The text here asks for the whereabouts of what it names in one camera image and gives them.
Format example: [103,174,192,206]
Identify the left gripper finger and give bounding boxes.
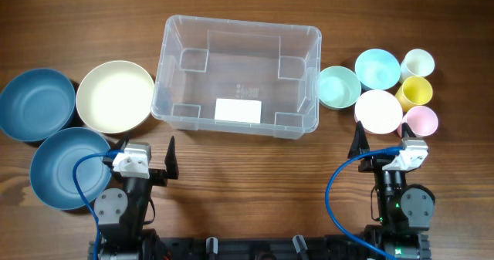
[164,136,179,180]
[113,136,130,150]

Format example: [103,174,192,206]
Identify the pink small bowl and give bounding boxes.
[354,89,403,134]

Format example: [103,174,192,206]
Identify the mint green small bowl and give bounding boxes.
[319,66,362,110]

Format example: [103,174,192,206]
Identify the dark blue bowl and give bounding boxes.
[30,127,111,211]
[1,68,76,143]

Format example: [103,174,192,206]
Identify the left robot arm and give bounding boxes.
[88,137,179,259]

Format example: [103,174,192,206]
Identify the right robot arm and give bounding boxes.
[348,121,435,259]

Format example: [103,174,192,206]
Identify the clear plastic storage container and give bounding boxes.
[151,15,323,139]

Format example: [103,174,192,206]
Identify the pink cup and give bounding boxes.
[401,106,439,137]

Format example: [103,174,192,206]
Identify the yellow cup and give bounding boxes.
[395,76,433,112]

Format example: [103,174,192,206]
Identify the light blue small bowl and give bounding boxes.
[354,49,401,91]

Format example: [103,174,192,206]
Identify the cream white cup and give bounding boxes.
[399,49,435,83]

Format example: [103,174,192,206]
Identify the white label sticker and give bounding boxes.
[215,98,262,123]

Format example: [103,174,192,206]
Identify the right blue cable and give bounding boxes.
[324,146,404,260]

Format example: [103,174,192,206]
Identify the blue cable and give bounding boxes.
[72,149,125,260]
[324,146,404,260]

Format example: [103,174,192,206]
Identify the left blue cable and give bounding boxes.
[72,149,125,260]

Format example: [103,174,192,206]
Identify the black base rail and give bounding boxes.
[87,235,431,260]

